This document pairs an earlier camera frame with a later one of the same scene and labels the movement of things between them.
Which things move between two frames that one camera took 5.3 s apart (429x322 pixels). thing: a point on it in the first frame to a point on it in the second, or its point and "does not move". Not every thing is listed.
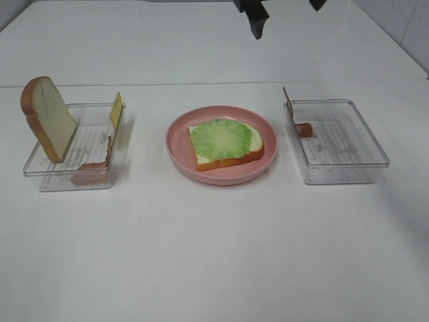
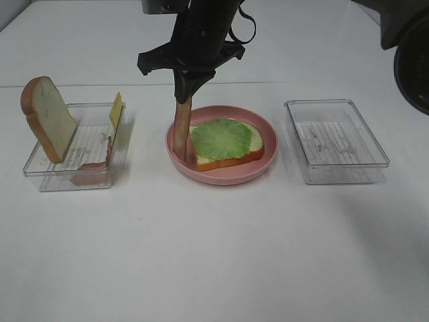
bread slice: [255, 152] does not move
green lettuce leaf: [218, 139] does not move
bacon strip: [303, 129] to [181, 141]
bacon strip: [94, 174] does not move
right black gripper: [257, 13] to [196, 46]
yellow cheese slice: [114, 114] does not move
